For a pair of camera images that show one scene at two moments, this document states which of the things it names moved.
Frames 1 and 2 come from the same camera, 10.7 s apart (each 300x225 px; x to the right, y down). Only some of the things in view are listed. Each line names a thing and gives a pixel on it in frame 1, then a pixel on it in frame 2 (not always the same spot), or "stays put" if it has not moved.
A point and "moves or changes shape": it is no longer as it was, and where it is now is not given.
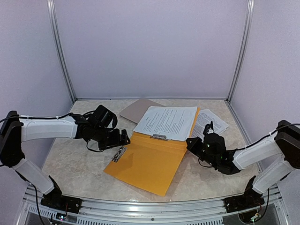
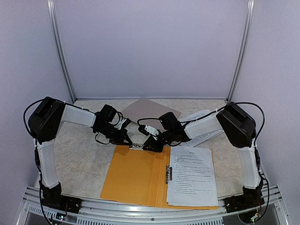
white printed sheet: (174, 122) -> (193, 183)
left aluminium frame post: (51, 6) stays put
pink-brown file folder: (136, 112) stays put
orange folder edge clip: (119, 153) -> (136, 146)
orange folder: (150, 162) moves or changes shape
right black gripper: (192, 147) -> (151, 141)
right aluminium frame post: (248, 24) stays put
